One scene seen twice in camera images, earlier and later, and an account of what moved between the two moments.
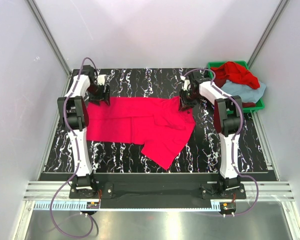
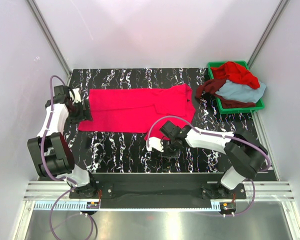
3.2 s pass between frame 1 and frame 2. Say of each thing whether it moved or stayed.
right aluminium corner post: stayed
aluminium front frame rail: stayed
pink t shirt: moved
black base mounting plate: stayed
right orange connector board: stayed
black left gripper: moved
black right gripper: moved
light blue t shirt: stayed
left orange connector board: stayed
